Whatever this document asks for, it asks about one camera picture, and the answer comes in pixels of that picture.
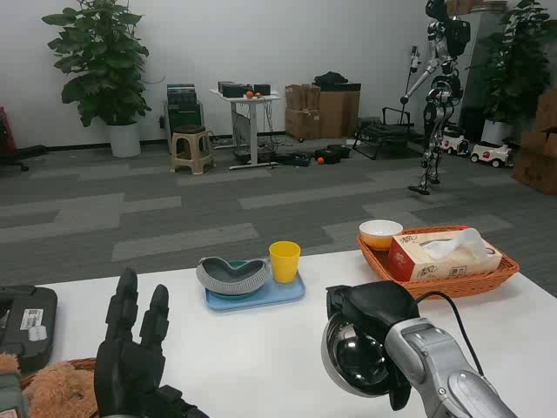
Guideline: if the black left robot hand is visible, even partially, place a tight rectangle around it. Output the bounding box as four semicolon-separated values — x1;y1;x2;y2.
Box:
93;266;211;418

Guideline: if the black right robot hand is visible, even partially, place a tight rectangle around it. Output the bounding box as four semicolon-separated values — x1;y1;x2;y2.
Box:
325;280;419;411

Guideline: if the metal bowl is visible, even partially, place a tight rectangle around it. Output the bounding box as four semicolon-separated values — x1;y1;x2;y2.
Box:
320;311;404;398

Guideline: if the white and orange bowl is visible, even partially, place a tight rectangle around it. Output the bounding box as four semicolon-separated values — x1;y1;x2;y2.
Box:
359;219;405;252

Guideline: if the brown wicker basket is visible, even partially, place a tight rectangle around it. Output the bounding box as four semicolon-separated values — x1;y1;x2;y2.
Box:
19;357;97;389

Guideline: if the red and beige tissue box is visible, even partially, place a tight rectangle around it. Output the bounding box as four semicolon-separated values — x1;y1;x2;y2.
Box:
386;228;504;282

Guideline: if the orange wicker basket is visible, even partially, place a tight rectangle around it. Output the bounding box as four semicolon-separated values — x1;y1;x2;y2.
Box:
356;225;521;300

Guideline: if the brown teddy bear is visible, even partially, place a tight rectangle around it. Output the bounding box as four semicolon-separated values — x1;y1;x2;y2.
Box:
20;361;99;418

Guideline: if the light blue tray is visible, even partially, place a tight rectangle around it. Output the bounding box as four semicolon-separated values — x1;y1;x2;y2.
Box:
204;269;306;313

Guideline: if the yellow plastic cup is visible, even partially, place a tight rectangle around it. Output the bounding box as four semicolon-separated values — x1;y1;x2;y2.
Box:
268;241;302;285

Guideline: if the black plastic case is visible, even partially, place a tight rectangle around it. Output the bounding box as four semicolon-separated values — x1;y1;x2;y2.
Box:
0;285;59;372

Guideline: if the grey plush item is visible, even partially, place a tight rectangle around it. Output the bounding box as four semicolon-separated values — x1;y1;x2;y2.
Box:
0;353;30;418

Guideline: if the grey heart-shaped knitted basket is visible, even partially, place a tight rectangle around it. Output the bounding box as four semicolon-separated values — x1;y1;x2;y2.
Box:
195;256;272;297

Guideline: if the green plate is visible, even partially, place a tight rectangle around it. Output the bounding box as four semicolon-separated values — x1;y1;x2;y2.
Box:
212;260;262;300

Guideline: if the black floor bag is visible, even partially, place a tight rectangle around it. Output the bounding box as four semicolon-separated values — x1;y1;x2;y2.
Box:
312;145;352;165

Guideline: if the black flat floor case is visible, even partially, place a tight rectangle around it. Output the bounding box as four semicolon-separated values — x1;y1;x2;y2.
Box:
274;152;311;168

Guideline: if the black folding chair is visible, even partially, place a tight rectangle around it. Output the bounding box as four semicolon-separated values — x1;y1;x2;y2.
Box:
351;106;426;161

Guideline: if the white toy car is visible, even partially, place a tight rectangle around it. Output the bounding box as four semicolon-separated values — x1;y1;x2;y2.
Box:
468;139;515;169
439;133;473;157

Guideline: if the large cardboard box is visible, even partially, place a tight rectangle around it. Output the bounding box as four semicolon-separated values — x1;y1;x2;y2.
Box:
319;90;361;139

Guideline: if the small cardboard box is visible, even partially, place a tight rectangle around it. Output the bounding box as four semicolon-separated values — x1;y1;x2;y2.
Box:
285;107;322;141
285;84;322;110

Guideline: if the big cardboard box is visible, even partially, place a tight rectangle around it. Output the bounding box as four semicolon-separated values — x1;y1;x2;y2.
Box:
512;125;557;196

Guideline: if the white standing desk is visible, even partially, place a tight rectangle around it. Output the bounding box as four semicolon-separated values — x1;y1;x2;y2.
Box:
208;88;283;171

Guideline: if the silver humanoid robot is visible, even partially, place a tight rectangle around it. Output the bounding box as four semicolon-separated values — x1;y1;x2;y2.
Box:
399;0;472;196

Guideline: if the black bag on boxes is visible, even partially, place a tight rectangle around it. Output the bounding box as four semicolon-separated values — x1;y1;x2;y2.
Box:
312;71;349;87

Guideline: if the white round plant pot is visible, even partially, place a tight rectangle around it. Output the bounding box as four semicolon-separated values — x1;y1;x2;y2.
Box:
108;121;143;158

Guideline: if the beige plastic stool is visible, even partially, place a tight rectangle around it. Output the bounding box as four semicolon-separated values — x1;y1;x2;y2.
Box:
169;125;215;176

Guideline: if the tall grey cabinet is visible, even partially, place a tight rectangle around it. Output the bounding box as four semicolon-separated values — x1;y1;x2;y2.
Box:
456;8;508;140

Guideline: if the stacked cardboard box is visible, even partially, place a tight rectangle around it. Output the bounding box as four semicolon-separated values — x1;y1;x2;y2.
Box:
534;89;557;131

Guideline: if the wide black desk device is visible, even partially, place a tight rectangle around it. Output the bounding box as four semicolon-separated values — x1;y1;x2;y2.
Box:
218;81;254;98

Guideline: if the red object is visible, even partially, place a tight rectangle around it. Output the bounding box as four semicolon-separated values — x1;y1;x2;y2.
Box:
0;106;17;153

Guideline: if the tall green potted plant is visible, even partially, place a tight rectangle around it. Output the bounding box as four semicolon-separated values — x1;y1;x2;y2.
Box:
467;0;557;125

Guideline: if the large green potted plant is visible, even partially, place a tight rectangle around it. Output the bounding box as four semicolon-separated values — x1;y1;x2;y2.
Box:
42;6;152;128

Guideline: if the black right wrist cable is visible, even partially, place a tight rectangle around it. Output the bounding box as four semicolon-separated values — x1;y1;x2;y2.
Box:
413;291;485;376

